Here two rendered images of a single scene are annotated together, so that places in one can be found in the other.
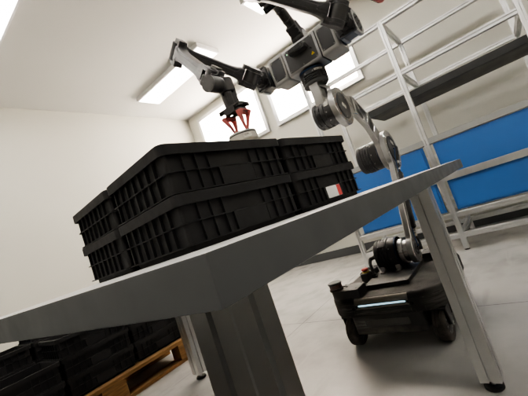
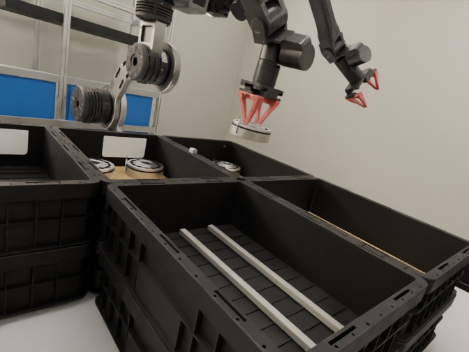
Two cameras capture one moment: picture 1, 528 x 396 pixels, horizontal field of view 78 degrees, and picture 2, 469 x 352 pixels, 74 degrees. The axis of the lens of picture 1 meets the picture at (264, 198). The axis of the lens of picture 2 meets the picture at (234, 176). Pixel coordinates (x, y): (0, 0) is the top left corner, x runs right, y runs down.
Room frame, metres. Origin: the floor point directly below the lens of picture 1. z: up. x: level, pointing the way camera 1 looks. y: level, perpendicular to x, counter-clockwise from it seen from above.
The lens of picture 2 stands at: (1.11, 0.80, 1.12)
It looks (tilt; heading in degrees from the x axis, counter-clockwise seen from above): 15 degrees down; 274
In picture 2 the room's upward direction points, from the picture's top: 13 degrees clockwise
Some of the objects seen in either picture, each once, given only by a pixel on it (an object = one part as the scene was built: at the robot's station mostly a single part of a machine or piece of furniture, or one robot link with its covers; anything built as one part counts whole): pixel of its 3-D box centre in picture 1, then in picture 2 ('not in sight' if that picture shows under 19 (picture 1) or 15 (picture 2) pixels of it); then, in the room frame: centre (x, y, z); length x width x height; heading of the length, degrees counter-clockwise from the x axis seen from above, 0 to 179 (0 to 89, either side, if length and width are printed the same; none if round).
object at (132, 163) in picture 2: not in sight; (145, 165); (1.42, -0.03, 0.86); 0.10 x 0.10 x 0.01
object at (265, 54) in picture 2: (225, 86); (274, 52); (1.14, 0.00, 1.22); 0.07 x 0.06 x 0.07; 146
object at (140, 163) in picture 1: (197, 166); (352, 215); (0.89, 0.15, 0.92); 0.40 x 0.30 x 0.02; 138
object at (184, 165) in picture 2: not in sight; (137, 176); (1.39, 0.10, 0.87); 0.40 x 0.30 x 0.11; 138
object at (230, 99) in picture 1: (231, 102); (265, 77); (1.15, 0.00, 1.16); 0.10 x 0.07 x 0.07; 55
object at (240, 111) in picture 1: (240, 119); (259, 107); (1.15, -0.01, 1.09); 0.07 x 0.07 x 0.09; 55
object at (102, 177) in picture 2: not in sight; (139, 156); (1.39, 0.10, 0.92); 0.40 x 0.30 x 0.02; 138
